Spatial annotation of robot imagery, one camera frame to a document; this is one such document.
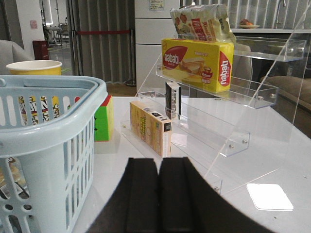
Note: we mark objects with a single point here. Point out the white cabinet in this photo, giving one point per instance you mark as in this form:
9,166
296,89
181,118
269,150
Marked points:
152,23

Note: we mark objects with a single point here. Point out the clear acrylic shelf right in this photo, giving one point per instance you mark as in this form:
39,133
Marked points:
256,133

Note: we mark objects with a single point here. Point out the black white small box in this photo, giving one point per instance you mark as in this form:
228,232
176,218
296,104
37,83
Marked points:
173,100

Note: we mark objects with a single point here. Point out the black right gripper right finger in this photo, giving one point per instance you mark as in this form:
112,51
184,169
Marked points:
190,205

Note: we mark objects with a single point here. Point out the beige tissue pack box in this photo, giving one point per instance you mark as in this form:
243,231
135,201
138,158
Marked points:
152,127

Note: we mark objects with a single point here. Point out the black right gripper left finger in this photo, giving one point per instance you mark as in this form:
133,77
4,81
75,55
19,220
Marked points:
133,206

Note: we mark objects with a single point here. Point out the light blue plastic basket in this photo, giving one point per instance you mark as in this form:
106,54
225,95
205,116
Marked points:
56,155

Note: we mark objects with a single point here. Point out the packaged bread slice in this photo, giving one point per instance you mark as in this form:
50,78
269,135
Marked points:
20,184

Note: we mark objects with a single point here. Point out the cream snack bag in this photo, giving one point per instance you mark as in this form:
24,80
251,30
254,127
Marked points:
203,22

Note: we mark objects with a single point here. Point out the colourful puzzle cube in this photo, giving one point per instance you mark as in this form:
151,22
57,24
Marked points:
104,120

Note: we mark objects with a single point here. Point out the fruit plate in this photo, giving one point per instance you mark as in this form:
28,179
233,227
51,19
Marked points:
246,24

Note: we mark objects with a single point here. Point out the yellow nabati wafer box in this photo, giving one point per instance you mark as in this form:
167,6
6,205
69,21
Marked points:
202,64

